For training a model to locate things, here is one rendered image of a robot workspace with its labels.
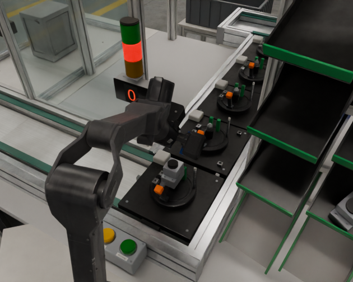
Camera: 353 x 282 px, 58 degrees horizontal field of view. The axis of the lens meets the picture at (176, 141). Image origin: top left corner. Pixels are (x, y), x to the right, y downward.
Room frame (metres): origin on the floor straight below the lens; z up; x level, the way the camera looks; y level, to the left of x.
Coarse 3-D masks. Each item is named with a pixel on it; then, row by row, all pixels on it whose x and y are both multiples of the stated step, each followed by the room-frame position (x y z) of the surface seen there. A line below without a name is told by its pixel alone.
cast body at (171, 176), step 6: (168, 162) 0.61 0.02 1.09; (174, 162) 0.61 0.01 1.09; (180, 162) 0.62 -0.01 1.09; (168, 168) 0.59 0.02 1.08; (174, 168) 0.59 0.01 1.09; (180, 168) 0.60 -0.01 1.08; (168, 174) 0.59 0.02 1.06; (174, 174) 0.58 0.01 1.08; (180, 174) 0.60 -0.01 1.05; (162, 180) 0.59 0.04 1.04; (168, 180) 0.58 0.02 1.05; (174, 180) 0.58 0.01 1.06; (168, 186) 0.58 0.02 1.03; (174, 186) 0.57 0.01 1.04
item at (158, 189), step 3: (162, 183) 0.56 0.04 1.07; (165, 183) 0.56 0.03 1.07; (156, 186) 0.54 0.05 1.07; (159, 186) 0.54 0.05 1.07; (162, 186) 0.55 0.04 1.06; (156, 189) 0.53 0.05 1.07; (159, 189) 0.53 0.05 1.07; (162, 189) 0.54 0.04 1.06; (156, 192) 0.53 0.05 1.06; (159, 192) 0.53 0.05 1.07; (162, 192) 0.54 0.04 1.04; (162, 195) 0.54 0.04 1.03; (165, 195) 0.55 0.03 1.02; (162, 198) 0.55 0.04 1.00; (165, 198) 0.55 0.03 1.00
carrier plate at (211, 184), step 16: (144, 176) 0.66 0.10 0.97; (192, 176) 0.66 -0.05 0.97; (208, 176) 0.66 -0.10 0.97; (128, 192) 0.60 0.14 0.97; (144, 192) 0.60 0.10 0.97; (208, 192) 0.60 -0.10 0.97; (128, 208) 0.54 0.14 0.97; (144, 208) 0.54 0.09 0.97; (160, 208) 0.54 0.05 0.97; (192, 208) 0.54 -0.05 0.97; (208, 208) 0.55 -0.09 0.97; (160, 224) 0.49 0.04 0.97; (176, 224) 0.49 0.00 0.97; (192, 224) 0.49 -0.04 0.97
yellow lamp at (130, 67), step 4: (124, 60) 0.79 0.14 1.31; (140, 60) 0.79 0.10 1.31; (128, 64) 0.78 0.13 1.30; (132, 64) 0.78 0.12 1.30; (136, 64) 0.78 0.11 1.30; (140, 64) 0.79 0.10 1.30; (128, 68) 0.78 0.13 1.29; (132, 68) 0.78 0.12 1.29; (136, 68) 0.78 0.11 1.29; (140, 68) 0.79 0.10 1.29; (128, 72) 0.78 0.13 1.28; (132, 72) 0.78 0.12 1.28; (136, 72) 0.78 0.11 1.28; (140, 72) 0.79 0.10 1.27; (128, 76) 0.78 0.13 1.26; (132, 76) 0.78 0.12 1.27; (136, 76) 0.78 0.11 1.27; (140, 76) 0.78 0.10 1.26
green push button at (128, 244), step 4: (124, 240) 0.44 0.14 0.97; (128, 240) 0.44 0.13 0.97; (132, 240) 0.44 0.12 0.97; (124, 244) 0.43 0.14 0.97; (128, 244) 0.43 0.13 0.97; (132, 244) 0.43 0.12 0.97; (120, 248) 0.42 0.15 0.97; (124, 248) 0.42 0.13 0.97; (128, 248) 0.42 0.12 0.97; (132, 248) 0.42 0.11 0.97; (124, 252) 0.41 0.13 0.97; (128, 252) 0.41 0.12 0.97; (132, 252) 0.41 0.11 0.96
